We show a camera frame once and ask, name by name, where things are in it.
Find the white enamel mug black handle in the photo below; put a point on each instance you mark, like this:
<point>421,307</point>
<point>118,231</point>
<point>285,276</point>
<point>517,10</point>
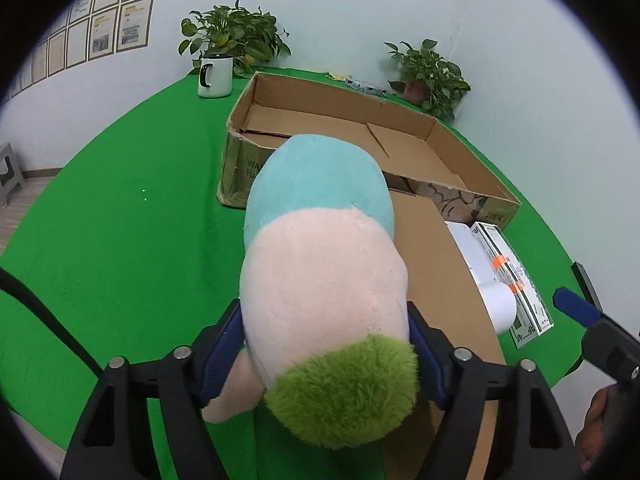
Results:
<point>215,76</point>

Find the person right hand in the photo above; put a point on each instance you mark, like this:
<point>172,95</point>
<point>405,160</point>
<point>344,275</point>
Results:
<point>590,440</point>

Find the grey plastic stool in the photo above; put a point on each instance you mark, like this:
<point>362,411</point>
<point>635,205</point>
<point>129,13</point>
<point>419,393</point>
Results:
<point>12,177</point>

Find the large open cardboard box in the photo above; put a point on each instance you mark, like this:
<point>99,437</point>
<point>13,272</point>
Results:
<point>417,153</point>

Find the colourful tissue packet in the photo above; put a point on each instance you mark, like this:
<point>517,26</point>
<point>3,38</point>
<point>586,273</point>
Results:
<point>364,87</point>

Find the black rectangular block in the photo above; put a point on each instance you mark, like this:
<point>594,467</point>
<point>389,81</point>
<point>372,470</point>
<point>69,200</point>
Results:
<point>585,284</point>

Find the pastel plush caterpillar toy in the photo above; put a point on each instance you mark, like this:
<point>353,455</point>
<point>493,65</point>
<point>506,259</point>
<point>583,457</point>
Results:
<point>323,296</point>

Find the green white product box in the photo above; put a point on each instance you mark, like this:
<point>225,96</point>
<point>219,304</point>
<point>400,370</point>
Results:
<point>532,318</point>

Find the white handheld hair dryer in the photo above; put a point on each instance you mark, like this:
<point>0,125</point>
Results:
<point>498,298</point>

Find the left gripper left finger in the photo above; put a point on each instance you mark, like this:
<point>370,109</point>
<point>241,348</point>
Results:
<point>113,438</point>

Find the framed certificates on wall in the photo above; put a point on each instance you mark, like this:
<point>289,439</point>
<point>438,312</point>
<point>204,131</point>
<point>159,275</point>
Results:
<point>85,31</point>

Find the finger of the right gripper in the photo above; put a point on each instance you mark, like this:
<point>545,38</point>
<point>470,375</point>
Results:
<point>576,307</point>

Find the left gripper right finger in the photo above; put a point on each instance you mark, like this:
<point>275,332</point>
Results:
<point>531,440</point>

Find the small potted plant brown pot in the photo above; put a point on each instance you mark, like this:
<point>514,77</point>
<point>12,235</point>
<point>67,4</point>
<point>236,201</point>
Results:
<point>427,80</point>

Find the large leafy potted plant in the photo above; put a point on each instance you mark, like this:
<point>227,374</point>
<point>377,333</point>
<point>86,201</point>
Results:
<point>252,39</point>

